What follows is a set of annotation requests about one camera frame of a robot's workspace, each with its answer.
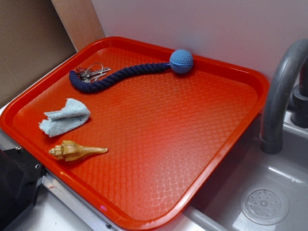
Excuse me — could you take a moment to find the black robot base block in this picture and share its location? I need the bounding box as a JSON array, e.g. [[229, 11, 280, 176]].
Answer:
[[0, 149, 44, 231]]

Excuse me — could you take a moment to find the red plastic tray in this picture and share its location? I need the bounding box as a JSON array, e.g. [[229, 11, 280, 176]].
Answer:
[[0, 37, 269, 231]]

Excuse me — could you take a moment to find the silver key bunch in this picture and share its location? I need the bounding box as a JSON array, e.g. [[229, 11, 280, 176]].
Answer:
[[75, 63, 111, 83]]

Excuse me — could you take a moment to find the light blue cloth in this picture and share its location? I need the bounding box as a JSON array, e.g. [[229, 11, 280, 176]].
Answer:
[[39, 98, 90, 138]]

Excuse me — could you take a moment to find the tan spiral seashell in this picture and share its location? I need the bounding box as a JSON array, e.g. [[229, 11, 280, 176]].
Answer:
[[48, 141, 108, 163]]

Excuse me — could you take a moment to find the grey sink faucet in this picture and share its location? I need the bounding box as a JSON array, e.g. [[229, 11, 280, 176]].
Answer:
[[260, 38, 308, 154]]

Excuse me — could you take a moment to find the wooden board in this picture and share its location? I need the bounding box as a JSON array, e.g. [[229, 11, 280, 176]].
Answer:
[[51, 0, 105, 52]]

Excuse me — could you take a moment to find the grey toy sink basin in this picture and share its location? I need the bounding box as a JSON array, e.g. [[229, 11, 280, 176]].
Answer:
[[184, 112, 308, 231]]

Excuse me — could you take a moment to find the round sink drain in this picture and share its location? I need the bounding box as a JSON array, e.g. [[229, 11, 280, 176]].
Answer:
[[240, 184, 289, 226]]

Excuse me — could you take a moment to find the brown cardboard panel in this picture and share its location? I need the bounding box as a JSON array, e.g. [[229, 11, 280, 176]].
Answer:
[[0, 0, 76, 106]]

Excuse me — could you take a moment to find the blue ball with rope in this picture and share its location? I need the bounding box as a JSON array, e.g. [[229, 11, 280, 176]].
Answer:
[[69, 50, 193, 93]]

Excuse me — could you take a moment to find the dark faucet handle post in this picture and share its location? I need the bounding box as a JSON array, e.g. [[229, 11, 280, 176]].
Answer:
[[291, 61, 308, 128]]

